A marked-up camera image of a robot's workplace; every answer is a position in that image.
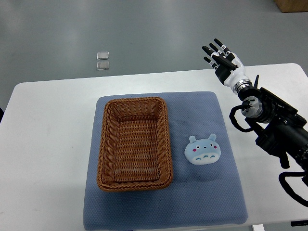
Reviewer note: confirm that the blue fabric mat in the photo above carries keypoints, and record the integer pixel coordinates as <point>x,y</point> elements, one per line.
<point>199,195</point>

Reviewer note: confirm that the upper metal floor plate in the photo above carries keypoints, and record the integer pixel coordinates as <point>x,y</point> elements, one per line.
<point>102,55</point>

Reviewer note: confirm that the brown cardboard box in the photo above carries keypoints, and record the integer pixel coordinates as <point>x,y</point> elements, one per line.
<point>292,6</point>

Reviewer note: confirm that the brown wicker basket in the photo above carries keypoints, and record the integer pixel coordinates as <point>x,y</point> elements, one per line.
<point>135,152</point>

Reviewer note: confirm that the metal floor plate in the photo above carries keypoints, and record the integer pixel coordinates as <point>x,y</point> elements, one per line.
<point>102,65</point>
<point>102,55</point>

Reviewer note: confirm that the black table bracket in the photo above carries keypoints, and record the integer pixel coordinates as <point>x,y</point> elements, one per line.
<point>299,223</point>

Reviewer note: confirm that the lower metal floor plate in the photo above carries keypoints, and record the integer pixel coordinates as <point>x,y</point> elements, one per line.
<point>102,65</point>

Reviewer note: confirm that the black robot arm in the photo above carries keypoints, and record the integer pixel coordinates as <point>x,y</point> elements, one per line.
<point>279,129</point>

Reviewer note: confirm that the blue plush toy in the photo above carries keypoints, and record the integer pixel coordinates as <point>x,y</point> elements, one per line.
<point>203,151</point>

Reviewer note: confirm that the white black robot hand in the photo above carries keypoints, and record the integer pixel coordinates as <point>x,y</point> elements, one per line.
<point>229,69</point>

